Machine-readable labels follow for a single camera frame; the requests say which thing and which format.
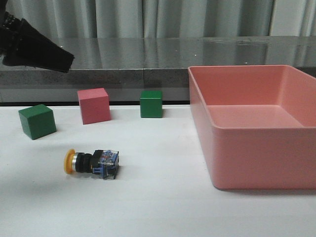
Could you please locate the green cube middle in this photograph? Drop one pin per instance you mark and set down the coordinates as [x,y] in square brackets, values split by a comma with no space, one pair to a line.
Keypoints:
[151,104]

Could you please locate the pink plastic bin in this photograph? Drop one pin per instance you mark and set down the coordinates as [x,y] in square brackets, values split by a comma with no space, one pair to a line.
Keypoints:
[256,125]

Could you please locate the pink cube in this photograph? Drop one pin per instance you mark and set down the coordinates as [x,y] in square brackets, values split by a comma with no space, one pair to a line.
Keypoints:
[94,105]

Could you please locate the green cube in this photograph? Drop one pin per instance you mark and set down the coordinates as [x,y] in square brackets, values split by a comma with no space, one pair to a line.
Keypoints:
[151,104]
[37,121]

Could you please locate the green cube left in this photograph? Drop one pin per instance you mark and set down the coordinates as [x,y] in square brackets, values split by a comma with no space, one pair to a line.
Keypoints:
[37,121]

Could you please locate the yellow mushroom push button switch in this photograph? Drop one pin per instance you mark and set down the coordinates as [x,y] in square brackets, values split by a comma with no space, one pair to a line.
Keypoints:
[104,163]

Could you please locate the grey curtain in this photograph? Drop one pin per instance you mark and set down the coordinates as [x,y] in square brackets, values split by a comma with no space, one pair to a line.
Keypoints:
[167,18]

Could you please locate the grey stone ledge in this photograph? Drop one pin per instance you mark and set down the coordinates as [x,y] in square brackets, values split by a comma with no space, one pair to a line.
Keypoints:
[126,66]

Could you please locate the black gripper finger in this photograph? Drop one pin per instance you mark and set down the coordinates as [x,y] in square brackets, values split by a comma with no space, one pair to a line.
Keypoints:
[25,46]

